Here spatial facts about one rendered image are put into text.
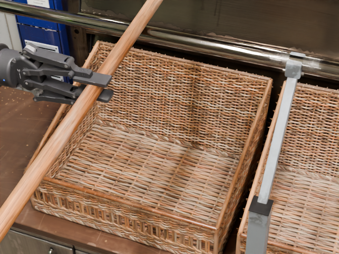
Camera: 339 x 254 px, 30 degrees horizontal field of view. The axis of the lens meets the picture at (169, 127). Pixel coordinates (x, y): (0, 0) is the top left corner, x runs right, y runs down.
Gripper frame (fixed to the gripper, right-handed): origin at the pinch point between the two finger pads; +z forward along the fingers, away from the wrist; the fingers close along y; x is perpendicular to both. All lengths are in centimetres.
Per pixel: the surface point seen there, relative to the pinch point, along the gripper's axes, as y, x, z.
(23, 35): 38, -58, -56
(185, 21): 22, -58, -1
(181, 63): 35, -56, -2
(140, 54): 35, -56, -15
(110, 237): 61, -9, -6
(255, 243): 34.0, 1.0, 34.3
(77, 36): 36, -60, -38
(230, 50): 2.3, -22.2, 21.1
